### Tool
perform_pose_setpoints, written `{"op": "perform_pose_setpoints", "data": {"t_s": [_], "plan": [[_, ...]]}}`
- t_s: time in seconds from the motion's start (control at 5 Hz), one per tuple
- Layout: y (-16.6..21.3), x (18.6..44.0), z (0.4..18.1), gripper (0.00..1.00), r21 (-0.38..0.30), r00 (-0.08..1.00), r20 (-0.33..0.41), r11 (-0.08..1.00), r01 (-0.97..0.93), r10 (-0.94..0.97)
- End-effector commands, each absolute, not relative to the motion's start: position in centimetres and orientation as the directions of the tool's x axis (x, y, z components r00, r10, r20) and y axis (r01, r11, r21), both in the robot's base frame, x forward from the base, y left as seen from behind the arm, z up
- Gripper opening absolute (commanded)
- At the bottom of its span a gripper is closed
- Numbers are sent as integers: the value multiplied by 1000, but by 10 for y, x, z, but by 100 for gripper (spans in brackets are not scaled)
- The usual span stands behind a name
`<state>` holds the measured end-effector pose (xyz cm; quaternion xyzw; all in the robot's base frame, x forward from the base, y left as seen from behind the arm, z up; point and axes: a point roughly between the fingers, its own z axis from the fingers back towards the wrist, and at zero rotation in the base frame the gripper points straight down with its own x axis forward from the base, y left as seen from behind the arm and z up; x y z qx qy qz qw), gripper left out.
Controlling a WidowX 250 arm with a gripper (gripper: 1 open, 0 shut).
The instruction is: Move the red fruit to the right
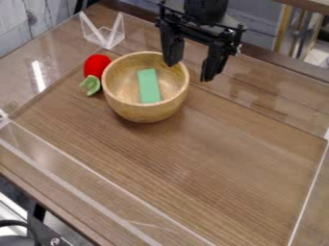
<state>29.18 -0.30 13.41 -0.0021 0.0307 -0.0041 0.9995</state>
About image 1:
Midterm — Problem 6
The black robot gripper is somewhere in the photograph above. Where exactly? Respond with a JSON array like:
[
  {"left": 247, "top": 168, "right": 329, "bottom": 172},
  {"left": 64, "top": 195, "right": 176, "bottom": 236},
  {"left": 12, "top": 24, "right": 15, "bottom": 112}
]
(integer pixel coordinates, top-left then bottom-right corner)
[{"left": 156, "top": 0, "right": 247, "bottom": 82}]

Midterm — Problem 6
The red plush fruit green leaf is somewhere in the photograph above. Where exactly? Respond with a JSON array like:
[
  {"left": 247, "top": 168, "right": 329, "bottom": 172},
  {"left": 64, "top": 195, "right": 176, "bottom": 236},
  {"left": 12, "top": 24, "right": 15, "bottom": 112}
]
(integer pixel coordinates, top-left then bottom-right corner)
[{"left": 80, "top": 54, "right": 112, "bottom": 96}]

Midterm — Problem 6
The green rectangular block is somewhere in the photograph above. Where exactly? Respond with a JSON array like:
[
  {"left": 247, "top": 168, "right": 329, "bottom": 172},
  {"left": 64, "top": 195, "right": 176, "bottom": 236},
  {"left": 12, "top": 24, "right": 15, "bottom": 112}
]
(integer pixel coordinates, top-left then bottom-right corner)
[{"left": 138, "top": 68, "right": 160, "bottom": 104}]

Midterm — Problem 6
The wooden bowl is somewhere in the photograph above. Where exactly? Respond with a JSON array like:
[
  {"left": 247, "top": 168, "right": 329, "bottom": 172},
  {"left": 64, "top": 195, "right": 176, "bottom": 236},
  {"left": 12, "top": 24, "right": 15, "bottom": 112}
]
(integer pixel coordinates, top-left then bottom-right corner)
[{"left": 102, "top": 51, "right": 190, "bottom": 123}]

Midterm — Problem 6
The clear acrylic corner bracket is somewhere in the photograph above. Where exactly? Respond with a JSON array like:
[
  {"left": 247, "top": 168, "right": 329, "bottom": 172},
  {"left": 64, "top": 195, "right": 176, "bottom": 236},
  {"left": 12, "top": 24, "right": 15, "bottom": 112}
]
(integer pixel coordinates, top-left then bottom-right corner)
[{"left": 79, "top": 12, "right": 124, "bottom": 50}]

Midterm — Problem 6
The clear acrylic tray wall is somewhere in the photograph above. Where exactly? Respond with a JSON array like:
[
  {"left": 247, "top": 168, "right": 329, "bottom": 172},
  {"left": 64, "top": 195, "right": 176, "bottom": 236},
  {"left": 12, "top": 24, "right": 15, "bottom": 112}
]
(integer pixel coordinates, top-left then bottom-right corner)
[{"left": 0, "top": 111, "right": 215, "bottom": 246}]

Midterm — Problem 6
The black table leg bracket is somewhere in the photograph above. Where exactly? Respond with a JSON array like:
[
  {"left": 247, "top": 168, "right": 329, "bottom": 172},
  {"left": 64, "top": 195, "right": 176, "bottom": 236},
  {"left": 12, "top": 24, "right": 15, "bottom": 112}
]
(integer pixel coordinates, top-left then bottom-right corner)
[{"left": 27, "top": 203, "right": 72, "bottom": 246}]

